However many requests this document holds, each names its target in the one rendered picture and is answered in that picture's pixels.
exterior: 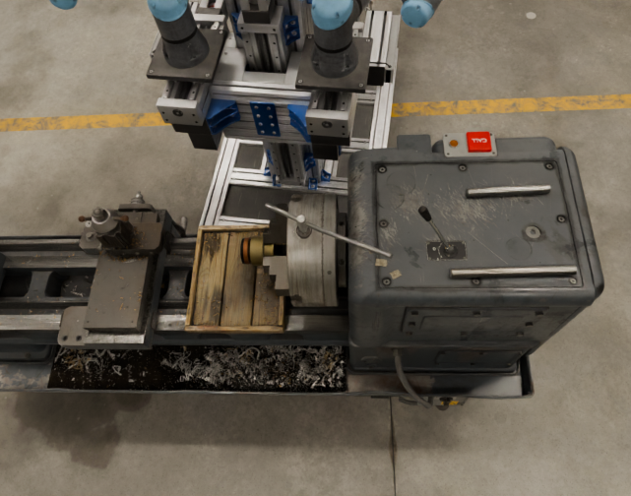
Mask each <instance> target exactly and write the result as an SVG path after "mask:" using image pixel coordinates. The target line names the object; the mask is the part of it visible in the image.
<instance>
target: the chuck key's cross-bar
mask: <svg viewBox="0 0 631 496"><path fill-rule="evenodd" d="M265 207H266V208H268V209H270V210H272V211H274V212H276V213H279V214H281V215H283V216H285V217H288V218H290V219H292V220H295V221H297V220H296V218H297V216H295V215H292V214H290V213H288V212H286V211H284V210H282V209H280V208H277V207H275V206H273V205H271V204H269V203H267V204H266V205H265ZM304 225H305V226H307V227H309V228H312V229H314V230H316V231H318V232H321V233H323V234H326V235H329V236H331V237H334V238H337V239H339V240H342V241H344V242H347V243H349V244H352V245H355V246H357V247H360V248H363V249H365V250H368V251H371V252H373V253H376V254H379V255H381V256H384V257H387V258H389V259H391V258H392V257H393V254H391V253H389V252H386V251H383V250H381V249H378V248H375V247H372V246H370V245H367V244H364V243H362V242H359V241H356V240H353V239H351V238H348V237H345V236H343V235H340V234H337V233H336V232H333V231H330V230H327V229H325V228H322V227H319V226H317V225H315V224H313V223H311V222H309V221H307V222H306V223H305V224H304Z"/></svg>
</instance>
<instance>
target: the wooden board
mask: <svg viewBox="0 0 631 496"><path fill-rule="evenodd" d="M239 226H240V227H239ZM266 226H267V227H266ZM264 227H265V228H270V227H269V225H268V224H259V225H258V224H254V225H200V226H199V229H198V235H197V242H196V247H197V246H198V247H197V248H196V250H195V257H194V258H195V261H194V265H193V272H192V282H191V288H190V295H189V302H188V307H187V314H186V321H185V329H184V331H185V332H187V333H188V334H219V333H221V334H252V333H253V334H284V318H285V300H286V296H280V297H278V298H276V297H277V295H276V290H275V287H276V284H275V282H272V281H271V280H270V277H269V273H265V272H264V269H263V266H262V267H261V266H253V265H252V264H243V263H242V261H241V256H240V245H241V240H242V238H245V237H250V238H252V236H262V235H263V233H261V232H263V231H264V229H265V228H264ZM250 231H251V232H250ZM242 232H244V233H242ZM245 232H247V233H245ZM252 232H253V233H252ZM255 232H256V233H255ZM206 233H207V234H206ZM208 233H209V234H210V236H209V234H208ZM235 233H236V235H235ZM238 233H239V234H238ZM257 233H258V234H257ZM205 234H206V235H205ZM228 234H229V235H228ZM244 234H245V235H246V236H245V235H244ZM255 234H257V235H255ZM211 235H213V236H211ZM230 235H232V236H230ZM243 235H244V236H243ZM205 237H206V239H207V238H208V239H207V240H206V239H205ZM210 237H211V238H210ZM205 241H208V242H205ZM204 243H205V244H204ZM238 244H239V245H238ZM209 246H210V247H209ZM203 247H204V248H203ZM199 250H200V251H199ZM203 251H204V252H205V253H204V252H203ZM214 251H216V252H214ZM202 252H203V253H204V256H203V253H202ZM225 252H226V253H225ZM227 253H228V254H227ZM225 254H226V255H225ZM204 257H205V258H204ZM224 257H226V259H225V258H224ZM238 257H239V258H238ZM202 259H203V260H202ZM237 265H238V266H237ZM257 267H258V268H257ZM259 269H261V270H262V271H261V270H259ZM253 270H254V271H253ZM263 274H264V275H263ZM267 279H268V280H267ZM265 281H266V282H265ZM259 282H260V283H259ZM262 282H263V283H262ZM260 284H261V285H263V286H261V285H260ZM271 284H272V285H271ZM270 285H271V286H270ZM264 286H265V287H264ZM262 289H263V290H262ZM260 292H261V293H260ZM264 292H267V293H264ZM255 295H256V296H258V297H255ZM261 295H262V297H261ZM192 297H193V298H192ZM203 297H204V298H203ZM208 297H209V298H210V299H209V298H208ZM267 297H268V298H267ZM253 298H254V299H255V300H254V299H253ZM252 299H253V301H251V300H252ZM260 299H262V300H264V302H263V301H262V300H260ZM268 299H269V300H268ZM204 300H205V301H204ZM214 300H215V302H213V301H214ZM217 300H218V301H217ZM258 300H259V301H258ZM267 300H268V301H267ZM275 300H276V301H275ZM220 301H221V302H220ZM232 301H233V302H232ZM255 301H256V302H255ZM197 302H198V303H197ZM212 302H213V303H212ZM217 302H220V303H218V304H217ZM265 302H266V303H265ZM271 302H272V303H271ZM278 302H279V303H278ZM283 302H284V303H283ZM191 304H192V305H191ZM207 304H208V305H207ZM195 305H196V306H195ZM212 305H214V306H212ZM217 305H218V306H217ZM225 305H226V306H225ZM254 305H255V306H254ZM263 305H264V306H263ZM272 305H273V306H272ZM198 306H199V307H198ZM222 306H223V307H222ZM266 306H267V307H266ZM214 307H215V308H217V309H214ZM226 307H228V308H227V309H225V308H226ZM242 307H243V308H242ZM275 307H276V308H275ZM277 307H279V308H277ZM200 308H202V309H200ZM251 308H252V309H251ZM274 308H275V309H274ZM240 309H243V310H240ZM273 309H274V310H273ZM221 310H223V311H221ZM195 311H197V312H195ZM218 311H219V312H218ZM254 311H255V312H254ZM268 311H269V312H268ZM259 312H260V313H259ZM271 312H275V313H271ZM195 313H196V314H195ZM198 313H199V314H198ZM217 313H219V314H217ZM221 313H222V314H221ZM251 313H252V317H251ZM215 314H217V315H216V316H214V315H215ZM268 314H269V315H270V316H268ZM273 314H274V315H273ZM271 315H272V316H271ZM276 315H277V317H275V316H276ZM188 316H190V318H189V317H188ZM203 316H204V317H203ZM253 316H254V317H255V318H254V317H253ZM266 316H267V317H266ZM273 316H274V317H275V318H274V317H273ZM278 316H279V317H278ZM197 317H198V318H197ZM202 317H203V319H202ZM260 317H261V318H260ZM265 317H266V319H268V320H265V321H266V322H264V319H265ZM240 318H241V319H240ZM247 318H248V319H247ZM259 318H260V319H259ZM263 318H264V319H263ZM270 318H271V320H272V321H271V320H270ZM273 318H274V319H273ZM277 318H278V319H277ZM193 319H196V320H194V321H193ZM199 319H200V320H199ZM201 319H202V320H201ZM253 319H254V320H253ZM208 320H209V323H208ZM242 320H243V322H242ZM249 320H251V321H250V322H249ZM276 320H278V321H277V322H276ZM195 321H196V323H195ZM229 321H231V322H232V323H231V322H229ZM255 321H256V323H255ZM268 321H269V322H270V323H269V322H268ZM199 322H200V323H201V322H202V323H204V322H205V323H204V324H203V325H204V326H202V325H201V324H199ZM210 322H211V323H210ZM212 322H213V323H212ZM220 322H221V324H220ZM222 322H223V323H222ZM253 322H254V323H253ZM275 322H276V323H275ZM207 323H208V325H207ZM216 323H217V325H216ZM237 323H238V324H239V325H238V324H237ZM252 323H253V324H252ZM195 324H196V326H195ZM198 324H199V325H198ZM205 324H206V325H205ZM209 324H210V325H209ZM233 324H235V325H233ZM269 324H270V325H269ZM274 324H275V325H274ZM245 325H246V326H245ZM247 325H248V326H247ZM249 325H250V326H249ZM255 325H256V326H255ZM260 325H261V326H260ZM271 325H273V326H271ZM203 327H204V329H203ZM234 327H235V328H234ZM186 329H187V330H186Z"/></svg>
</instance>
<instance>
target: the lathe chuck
mask: <svg viewBox="0 0 631 496"><path fill-rule="evenodd" d="M324 195H325V194H293V195H292V196H291V198H298V197H300V198H302V199H301V201H299V202H294V201H290V202H289V205H288V212H289V213H290V214H292V215H295V216H299V215H305V217H306V221H309V222H311V223H313V224H315V225H317V226H319V227H322V216H323V200H324ZM310 229H311V232H310V234H309V235H308V236H306V237H302V236H300V235H299V234H298V223H297V221H295V220H292V219H290V218H287V226H286V268H287V282H288V291H289V295H290V296H294V295H295V294H299V296H301V297H302V300H300V301H297V302H296V300H291V304H292V305H293V306H294V307H325V301H324V290H323V269H322V233H321V232H318V231H316V230H314V229H312V228H310Z"/></svg>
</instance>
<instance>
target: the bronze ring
mask: <svg viewBox="0 0 631 496"><path fill-rule="evenodd" d="M240 256H241V261H242V263H243V264H252V265H253V266H263V258H264V256H265V257H266V256H277V243H273V244H272V243H270V244H269V243H268V244H266V243H265V244H264V241H263V235H262V236H252V238H250V237H245V238H242V240H241V245H240Z"/></svg>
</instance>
